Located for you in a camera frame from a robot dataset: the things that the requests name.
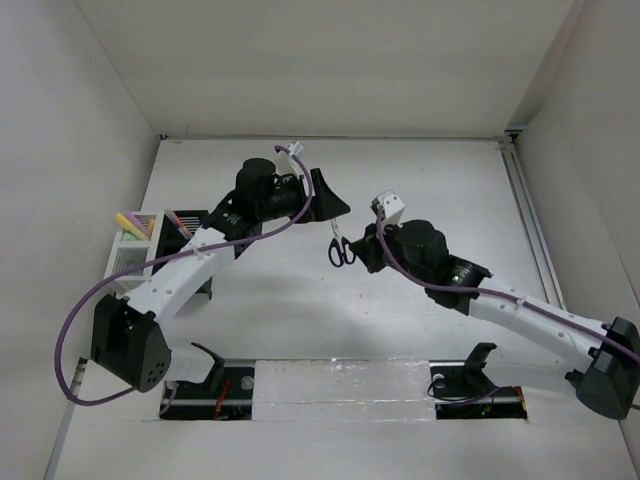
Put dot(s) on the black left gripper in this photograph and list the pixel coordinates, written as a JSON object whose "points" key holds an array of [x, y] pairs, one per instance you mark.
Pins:
{"points": [[325, 205]]}

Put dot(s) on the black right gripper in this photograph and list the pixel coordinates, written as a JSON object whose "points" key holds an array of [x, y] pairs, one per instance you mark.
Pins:
{"points": [[368, 248]]}

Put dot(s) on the black handled scissors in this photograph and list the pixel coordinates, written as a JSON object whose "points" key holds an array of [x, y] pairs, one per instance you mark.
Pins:
{"points": [[339, 250]]}

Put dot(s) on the pink red marker pen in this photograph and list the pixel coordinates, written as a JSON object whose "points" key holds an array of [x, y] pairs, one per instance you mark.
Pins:
{"points": [[169, 213]]}

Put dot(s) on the yellow highlighter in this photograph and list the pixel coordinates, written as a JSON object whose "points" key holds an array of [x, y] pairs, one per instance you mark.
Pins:
{"points": [[130, 227]]}

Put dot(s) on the blue ballpoint pen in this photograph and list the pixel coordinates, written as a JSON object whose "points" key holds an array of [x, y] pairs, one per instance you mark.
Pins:
{"points": [[182, 227]]}

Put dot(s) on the jar of rubber bands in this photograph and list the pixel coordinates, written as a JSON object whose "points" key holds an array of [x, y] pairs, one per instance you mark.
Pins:
{"points": [[126, 258]]}

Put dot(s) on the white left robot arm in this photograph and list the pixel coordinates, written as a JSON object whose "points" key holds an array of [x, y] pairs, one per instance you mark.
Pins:
{"points": [[130, 336]]}

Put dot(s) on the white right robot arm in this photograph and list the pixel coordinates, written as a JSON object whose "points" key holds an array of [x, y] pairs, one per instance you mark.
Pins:
{"points": [[599, 361]]}

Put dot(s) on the white desk organizer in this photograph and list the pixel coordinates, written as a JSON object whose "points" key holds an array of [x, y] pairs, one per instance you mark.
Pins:
{"points": [[150, 223]]}

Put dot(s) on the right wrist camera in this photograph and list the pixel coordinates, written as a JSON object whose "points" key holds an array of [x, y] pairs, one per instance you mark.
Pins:
{"points": [[388, 208]]}

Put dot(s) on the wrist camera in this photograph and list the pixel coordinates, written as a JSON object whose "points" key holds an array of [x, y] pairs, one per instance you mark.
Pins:
{"points": [[388, 208], [285, 158]]}

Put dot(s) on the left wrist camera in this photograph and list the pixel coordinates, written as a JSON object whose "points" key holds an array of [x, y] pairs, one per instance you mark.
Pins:
{"points": [[285, 158]]}

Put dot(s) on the black left rest bracket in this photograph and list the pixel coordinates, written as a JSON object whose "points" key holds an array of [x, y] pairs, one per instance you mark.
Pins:
{"points": [[225, 395]]}

